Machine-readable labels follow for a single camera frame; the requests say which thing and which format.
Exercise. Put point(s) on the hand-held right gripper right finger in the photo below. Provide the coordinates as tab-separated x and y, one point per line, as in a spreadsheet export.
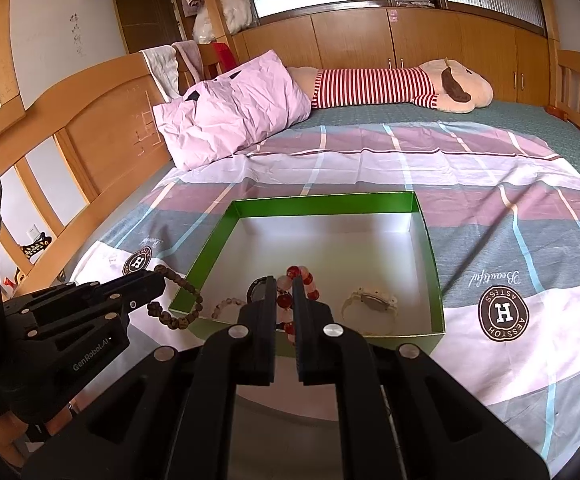
300	310

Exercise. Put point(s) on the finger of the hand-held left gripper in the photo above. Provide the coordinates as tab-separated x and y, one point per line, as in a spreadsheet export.
140	285
70	327

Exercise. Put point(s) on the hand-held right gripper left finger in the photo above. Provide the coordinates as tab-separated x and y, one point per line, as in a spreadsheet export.
265	310

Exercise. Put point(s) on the green cardboard box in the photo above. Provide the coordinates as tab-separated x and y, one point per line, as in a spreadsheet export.
320	250

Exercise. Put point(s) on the cream wrist watch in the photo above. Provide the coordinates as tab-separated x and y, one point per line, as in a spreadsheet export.
369	302

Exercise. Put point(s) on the black stand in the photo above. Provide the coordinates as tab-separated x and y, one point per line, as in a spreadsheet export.
35	247

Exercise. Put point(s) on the wooden headboard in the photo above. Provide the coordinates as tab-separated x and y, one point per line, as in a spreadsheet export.
100	130

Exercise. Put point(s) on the pink pillow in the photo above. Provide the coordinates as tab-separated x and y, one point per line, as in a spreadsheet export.
230	110

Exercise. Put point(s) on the plaid bed sheet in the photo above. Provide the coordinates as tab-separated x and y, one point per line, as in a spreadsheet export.
469	210

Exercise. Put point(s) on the white towel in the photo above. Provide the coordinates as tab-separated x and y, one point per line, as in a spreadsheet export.
162	70

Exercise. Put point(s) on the pink cloth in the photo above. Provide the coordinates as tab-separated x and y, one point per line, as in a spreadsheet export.
190	55

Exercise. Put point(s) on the plush toy in striped shirt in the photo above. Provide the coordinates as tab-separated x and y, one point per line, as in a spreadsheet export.
369	85

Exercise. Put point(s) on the white plastic bags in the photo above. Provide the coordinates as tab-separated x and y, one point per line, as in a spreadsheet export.
235	7

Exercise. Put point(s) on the teal bed cover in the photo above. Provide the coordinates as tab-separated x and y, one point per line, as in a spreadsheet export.
544	125

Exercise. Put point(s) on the wooden wall cabinets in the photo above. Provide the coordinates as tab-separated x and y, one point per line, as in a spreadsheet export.
359	35

